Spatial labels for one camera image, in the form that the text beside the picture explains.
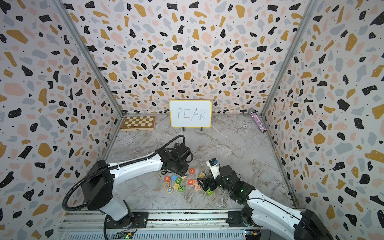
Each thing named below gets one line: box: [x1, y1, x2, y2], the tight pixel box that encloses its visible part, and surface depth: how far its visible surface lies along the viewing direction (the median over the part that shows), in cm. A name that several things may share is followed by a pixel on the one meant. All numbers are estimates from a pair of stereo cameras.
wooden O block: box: [166, 186, 174, 195], surface depth 84 cm
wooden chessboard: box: [120, 115, 156, 132], surface depth 115 cm
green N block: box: [178, 185, 186, 192], surface depth 85 cm
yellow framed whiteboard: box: [169, 100, 213, 128], surface depth 109 cm
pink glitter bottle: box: [248, 108, 267, 133], surface depth 119 cm
